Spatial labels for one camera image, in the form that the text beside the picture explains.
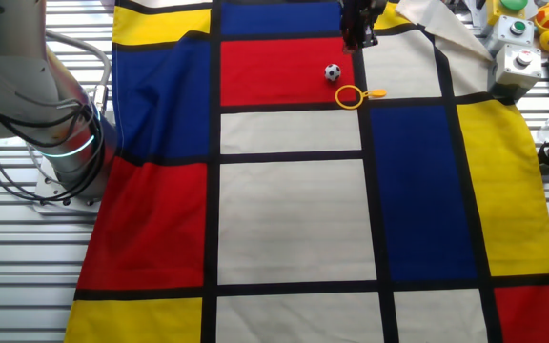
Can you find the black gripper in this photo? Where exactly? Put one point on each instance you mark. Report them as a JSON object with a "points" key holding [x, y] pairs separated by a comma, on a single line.
{"points": [[362, 10]]}

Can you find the small soccer ball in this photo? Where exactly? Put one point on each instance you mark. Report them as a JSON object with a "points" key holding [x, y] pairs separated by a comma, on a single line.
{"points": [[332, 72]]}

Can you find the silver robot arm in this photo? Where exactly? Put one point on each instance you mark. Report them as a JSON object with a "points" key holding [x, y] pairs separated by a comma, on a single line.
{"points": [[17, 81]]}

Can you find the yellow box green button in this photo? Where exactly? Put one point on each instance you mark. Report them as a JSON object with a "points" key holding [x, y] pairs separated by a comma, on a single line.
{"points": [[496, 9]]}

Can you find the grey box green button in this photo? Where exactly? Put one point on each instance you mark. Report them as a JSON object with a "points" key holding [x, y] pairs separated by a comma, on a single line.
{"points": [[513, 31]]}

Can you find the grey box white button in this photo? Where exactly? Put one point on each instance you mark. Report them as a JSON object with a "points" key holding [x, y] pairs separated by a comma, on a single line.
{"points": [[515, 69]]}

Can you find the colour block checked tablecloth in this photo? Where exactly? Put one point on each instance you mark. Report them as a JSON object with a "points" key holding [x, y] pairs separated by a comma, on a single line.
{"points": [[293, 219]]}

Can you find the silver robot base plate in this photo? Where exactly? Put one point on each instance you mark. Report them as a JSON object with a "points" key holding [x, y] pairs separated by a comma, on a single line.
{"points": [[46, 193]]}

